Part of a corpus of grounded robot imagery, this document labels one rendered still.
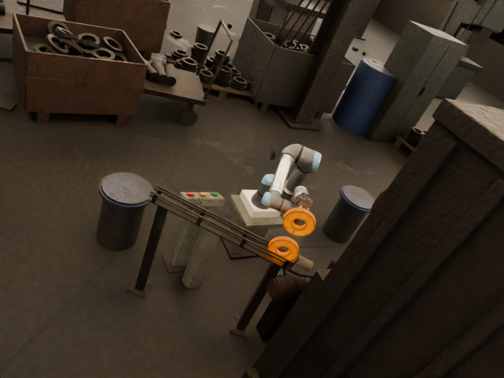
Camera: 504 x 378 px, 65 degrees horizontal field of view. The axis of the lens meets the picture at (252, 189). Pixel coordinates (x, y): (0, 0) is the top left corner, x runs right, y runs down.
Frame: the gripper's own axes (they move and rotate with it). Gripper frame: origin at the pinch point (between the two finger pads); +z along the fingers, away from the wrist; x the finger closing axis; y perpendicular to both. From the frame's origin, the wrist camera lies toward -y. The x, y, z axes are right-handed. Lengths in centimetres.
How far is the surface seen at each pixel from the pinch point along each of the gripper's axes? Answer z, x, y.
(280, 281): -6.5, 6.3, -39.2
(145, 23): -315, -205, 35
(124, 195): -36, -93, -42
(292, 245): -3.5, 2.6, -16.1
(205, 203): -33, -47, -26
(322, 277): 23.9, 14.7, -12.1
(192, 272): -34, -39, -72
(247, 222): -75, -17, -45
